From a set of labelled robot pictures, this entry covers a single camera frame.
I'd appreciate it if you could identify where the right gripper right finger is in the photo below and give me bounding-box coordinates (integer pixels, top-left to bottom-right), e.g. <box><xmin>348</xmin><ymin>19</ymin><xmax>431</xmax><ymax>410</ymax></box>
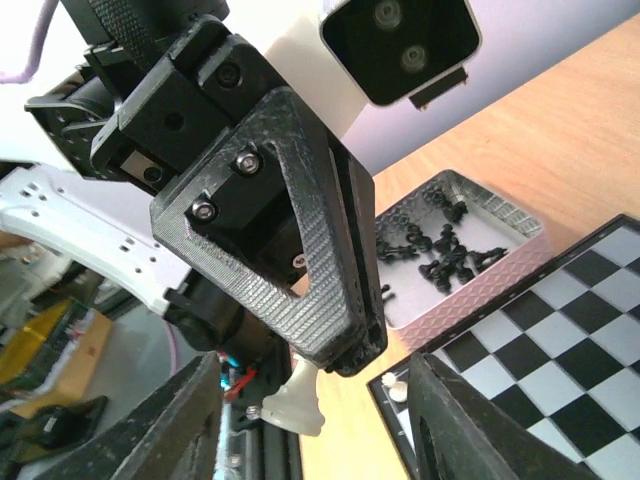
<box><xmin>408</xmin><ymin>353</ymin><xmax>596</xmax><ymax>479</ymax></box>

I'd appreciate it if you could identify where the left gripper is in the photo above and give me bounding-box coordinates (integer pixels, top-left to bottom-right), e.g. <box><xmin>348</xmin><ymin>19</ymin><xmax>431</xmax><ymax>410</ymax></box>
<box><xmin>25</xmin><ymin>15</ymin><xmax>280</xmax><ymax>195</ymax></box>

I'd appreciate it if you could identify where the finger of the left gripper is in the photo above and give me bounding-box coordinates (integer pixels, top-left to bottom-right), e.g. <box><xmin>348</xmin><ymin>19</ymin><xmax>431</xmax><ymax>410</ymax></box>
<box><xmin>150</xmin><ymin>87</ymin><xmax>353</xmax><ymax>367</ymax></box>
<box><xmin>332</xmin><ymin>145</ymin><xmax>388</xmax><ymax>377</ymax></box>

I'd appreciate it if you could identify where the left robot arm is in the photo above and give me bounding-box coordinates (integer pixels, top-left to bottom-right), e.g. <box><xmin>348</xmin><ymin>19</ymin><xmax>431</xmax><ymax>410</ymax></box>
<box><xmin>1</xmin><ymin>1</ymin><xmax>388</xmax><ymax>377</ymax></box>

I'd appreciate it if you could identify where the tin tray with black pieces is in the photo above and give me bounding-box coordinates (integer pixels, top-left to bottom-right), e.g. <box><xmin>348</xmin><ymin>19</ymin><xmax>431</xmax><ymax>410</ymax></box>
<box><xmin>376</xmin><ymin>170</ymin><xmax>552</xmax><ymax>350</ymax></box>

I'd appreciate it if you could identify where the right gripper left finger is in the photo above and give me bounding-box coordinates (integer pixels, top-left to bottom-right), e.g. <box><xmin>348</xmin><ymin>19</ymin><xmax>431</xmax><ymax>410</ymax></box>
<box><xmin>38</xmin><ymin>353</ymin><xmax>223</xmax><ymax>479</ymax></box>

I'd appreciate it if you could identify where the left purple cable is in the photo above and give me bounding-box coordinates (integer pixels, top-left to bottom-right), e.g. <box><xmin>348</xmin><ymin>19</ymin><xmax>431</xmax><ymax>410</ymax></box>
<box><xmin>0</xmin><ymin>0</ymin><xmax>61</xmax><ymax>86</ymax></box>

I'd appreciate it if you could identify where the black silver chessboard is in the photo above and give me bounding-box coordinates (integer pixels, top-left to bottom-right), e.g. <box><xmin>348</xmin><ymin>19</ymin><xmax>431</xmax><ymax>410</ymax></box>
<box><xmin>367</xmin><ymin>213</ymin><xmax>640</xmax><ymax>480</ymax></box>

